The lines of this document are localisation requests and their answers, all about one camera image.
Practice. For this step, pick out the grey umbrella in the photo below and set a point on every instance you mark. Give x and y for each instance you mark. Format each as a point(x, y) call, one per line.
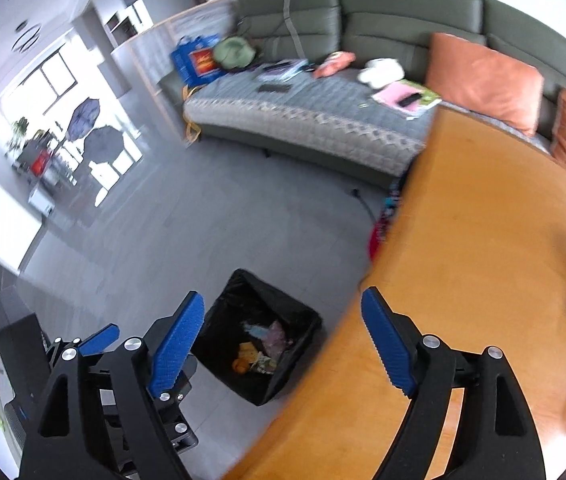
point(104, 145)

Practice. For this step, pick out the blue umbrella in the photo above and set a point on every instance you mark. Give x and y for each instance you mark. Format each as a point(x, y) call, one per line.
point(84, 117)

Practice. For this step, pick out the colourful cloth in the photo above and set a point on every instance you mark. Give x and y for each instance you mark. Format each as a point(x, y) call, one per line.
point(383, 225)

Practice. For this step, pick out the white plush toy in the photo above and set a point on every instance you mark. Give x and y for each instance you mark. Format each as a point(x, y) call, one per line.
point(380, 72)

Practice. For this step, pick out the black trash bin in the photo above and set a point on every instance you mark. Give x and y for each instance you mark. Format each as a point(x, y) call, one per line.
point(243, 290)

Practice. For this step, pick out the large orange cushion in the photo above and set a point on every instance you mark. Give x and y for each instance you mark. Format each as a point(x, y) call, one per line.
point(483, 82)

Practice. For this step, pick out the bag of pink rubber bands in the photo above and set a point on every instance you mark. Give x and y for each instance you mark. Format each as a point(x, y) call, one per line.
point(279, 336)

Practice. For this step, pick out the orange tangerine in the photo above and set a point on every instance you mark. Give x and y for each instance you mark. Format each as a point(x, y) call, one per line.
point(239, 366)

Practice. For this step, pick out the light wood partition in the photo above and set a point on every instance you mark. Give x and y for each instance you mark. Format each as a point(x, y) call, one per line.
point(163, 45)

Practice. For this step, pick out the stack of papers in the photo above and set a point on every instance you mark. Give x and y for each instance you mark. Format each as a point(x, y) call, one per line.
point(283, 70)

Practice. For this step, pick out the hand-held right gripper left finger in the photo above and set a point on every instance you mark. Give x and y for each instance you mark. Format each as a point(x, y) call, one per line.
point(178, 345)

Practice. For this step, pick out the clear plastic bag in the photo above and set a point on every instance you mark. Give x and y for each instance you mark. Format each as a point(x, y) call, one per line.
point(255, 331)

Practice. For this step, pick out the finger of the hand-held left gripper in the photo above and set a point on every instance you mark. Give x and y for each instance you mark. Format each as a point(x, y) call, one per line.
point(185, 372)
point(100, 337)

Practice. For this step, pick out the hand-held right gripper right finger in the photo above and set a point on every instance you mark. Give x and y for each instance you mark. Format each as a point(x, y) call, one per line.
point(388, 345)

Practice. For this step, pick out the green hat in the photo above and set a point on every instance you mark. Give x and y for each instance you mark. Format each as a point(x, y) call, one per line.
point(233, 52)

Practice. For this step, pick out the black remote control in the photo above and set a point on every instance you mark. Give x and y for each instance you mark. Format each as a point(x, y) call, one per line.
point(408, 99)
point(274, 88)

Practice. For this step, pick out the green potted plant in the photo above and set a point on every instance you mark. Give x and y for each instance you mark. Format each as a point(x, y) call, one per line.
point(17, 132)

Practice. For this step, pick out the grey green sofa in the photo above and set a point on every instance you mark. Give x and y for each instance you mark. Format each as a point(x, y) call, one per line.
point(388, 5)

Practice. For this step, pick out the blue shopping bag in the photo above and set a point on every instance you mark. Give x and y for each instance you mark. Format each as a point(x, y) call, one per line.
point(195, 60)

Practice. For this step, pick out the pink book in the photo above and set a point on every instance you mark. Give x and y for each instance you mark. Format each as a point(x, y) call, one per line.
point(388, 95)

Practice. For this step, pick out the pink cloth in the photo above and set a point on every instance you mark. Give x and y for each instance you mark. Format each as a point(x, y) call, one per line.
point(334, 64)

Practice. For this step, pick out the grey quilted sofa blanket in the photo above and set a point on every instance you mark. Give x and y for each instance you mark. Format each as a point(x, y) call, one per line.
point(303, 110)

